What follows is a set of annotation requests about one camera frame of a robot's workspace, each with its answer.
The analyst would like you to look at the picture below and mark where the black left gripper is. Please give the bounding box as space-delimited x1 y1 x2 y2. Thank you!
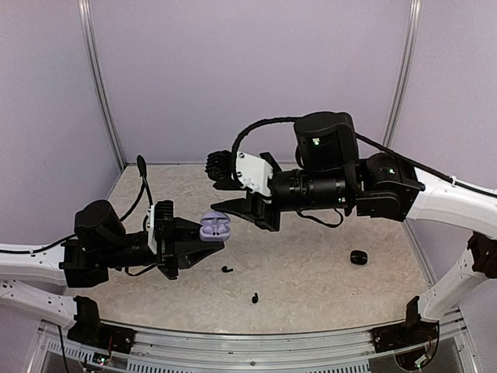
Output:
101 216 224 280

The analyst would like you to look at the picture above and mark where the purple earbud charging case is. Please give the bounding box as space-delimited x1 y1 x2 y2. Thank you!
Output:
199 211 231 242

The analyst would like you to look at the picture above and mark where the black earbud charging case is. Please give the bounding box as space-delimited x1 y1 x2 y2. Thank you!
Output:
349 250 368 266

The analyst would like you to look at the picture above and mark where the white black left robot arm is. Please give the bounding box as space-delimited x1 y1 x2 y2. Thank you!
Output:
1 200 231 346

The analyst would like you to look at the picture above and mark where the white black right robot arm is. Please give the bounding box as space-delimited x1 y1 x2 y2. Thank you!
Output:
206 111 496 345

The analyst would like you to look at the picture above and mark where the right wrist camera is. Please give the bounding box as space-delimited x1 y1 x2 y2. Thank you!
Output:
204 150 275 197

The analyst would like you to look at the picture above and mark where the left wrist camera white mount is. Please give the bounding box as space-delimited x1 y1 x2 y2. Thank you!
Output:
147 200 174 255

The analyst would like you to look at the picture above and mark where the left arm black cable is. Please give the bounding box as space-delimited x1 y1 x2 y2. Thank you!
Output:
0 155 155 256

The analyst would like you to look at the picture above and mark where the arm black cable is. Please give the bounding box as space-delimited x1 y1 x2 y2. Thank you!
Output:
231 116 497 199
0 155 155 256

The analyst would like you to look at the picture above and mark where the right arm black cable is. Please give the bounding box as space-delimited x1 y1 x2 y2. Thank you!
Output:
231 116 497 199

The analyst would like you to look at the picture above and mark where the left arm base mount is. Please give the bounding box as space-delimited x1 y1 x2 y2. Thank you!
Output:
67 296 136 354

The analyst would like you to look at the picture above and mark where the aluminium front rail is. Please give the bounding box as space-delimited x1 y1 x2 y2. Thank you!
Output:
26 318 478 373

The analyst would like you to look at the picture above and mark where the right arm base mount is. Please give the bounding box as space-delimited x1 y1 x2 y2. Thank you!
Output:
370 296 440 354

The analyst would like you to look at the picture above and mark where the aluminium corner post right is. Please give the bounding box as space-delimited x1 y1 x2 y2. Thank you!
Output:
382 0 422 147

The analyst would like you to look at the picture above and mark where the aluminium corner post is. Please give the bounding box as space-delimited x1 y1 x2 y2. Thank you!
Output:
382 0 422 147
78 0 127 172

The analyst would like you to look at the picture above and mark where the aluminium corner post left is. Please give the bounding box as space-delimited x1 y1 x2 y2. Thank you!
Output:
78 0 127 172

